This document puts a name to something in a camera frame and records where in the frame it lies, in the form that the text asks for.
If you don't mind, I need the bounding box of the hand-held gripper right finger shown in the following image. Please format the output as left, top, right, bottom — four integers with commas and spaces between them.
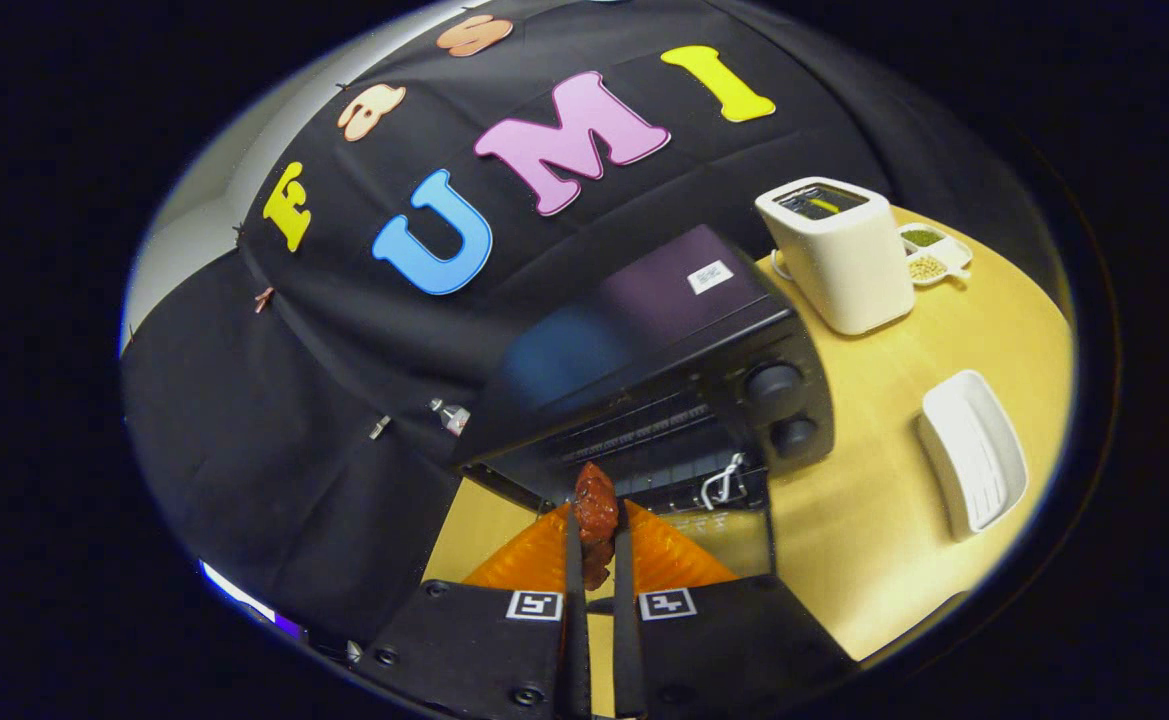
612, 500, 857, 720

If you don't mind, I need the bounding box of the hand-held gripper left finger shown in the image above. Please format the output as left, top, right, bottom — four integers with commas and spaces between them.
354, 500, 593, 720

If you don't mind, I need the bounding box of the reddish-brown meat strip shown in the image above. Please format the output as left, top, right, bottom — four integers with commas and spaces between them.
574, 462, 620, 591

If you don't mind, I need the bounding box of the black toaster oven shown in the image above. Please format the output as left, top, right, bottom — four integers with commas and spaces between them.
452, 223, 837, 583

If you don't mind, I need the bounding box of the white toaster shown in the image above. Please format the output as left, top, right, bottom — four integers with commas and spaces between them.
754, 177, 915, 336

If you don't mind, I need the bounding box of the black backdrop cloth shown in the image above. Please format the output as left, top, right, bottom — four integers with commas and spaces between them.
122, 0, 1045, 651

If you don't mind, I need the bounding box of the white rectangular dish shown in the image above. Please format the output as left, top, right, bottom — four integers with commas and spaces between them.
916, 370, 1029, 541

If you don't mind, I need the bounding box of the white divided bean dish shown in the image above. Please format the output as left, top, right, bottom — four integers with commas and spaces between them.
899, 222, 973, 288

